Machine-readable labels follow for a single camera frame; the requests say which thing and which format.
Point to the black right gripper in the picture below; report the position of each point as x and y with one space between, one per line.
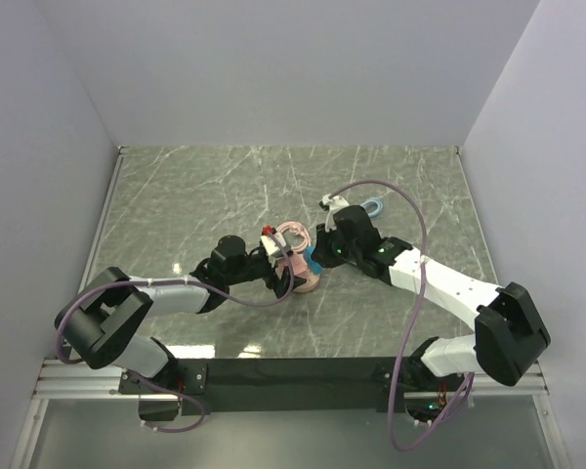
321 254

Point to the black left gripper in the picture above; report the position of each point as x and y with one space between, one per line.
280 286

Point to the blue plug adapter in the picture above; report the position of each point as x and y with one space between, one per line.
313 265

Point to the pink cube socket adapter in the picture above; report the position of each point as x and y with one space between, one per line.
298 263

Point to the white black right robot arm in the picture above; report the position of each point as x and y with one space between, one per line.
508 335

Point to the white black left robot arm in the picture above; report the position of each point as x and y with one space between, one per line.
100 326

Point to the pink round power strip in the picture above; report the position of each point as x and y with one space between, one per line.
306 282

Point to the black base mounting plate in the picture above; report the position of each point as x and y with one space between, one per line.
228 385

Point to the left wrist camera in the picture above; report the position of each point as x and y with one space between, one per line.
274 243

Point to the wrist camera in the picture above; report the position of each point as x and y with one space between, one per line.
274 243
331 204

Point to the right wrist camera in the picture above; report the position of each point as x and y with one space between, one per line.
331 204

